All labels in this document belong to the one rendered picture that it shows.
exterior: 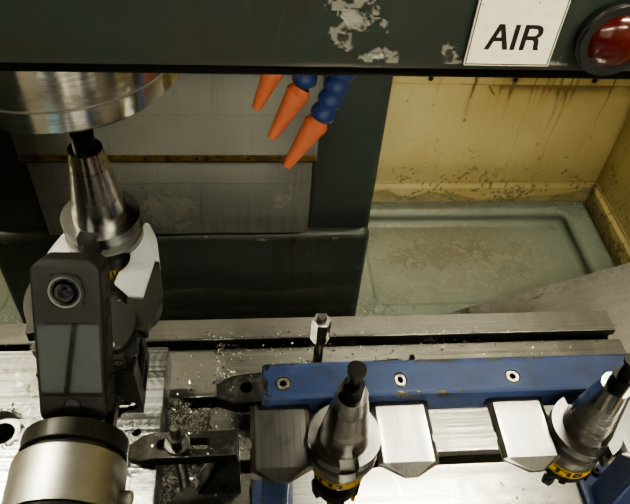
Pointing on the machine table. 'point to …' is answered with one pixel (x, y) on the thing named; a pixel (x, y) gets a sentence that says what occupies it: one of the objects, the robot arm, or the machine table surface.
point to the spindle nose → (64, 99)
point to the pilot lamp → (617, 41)
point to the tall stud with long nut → (320, 330)
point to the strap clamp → (225, 460)
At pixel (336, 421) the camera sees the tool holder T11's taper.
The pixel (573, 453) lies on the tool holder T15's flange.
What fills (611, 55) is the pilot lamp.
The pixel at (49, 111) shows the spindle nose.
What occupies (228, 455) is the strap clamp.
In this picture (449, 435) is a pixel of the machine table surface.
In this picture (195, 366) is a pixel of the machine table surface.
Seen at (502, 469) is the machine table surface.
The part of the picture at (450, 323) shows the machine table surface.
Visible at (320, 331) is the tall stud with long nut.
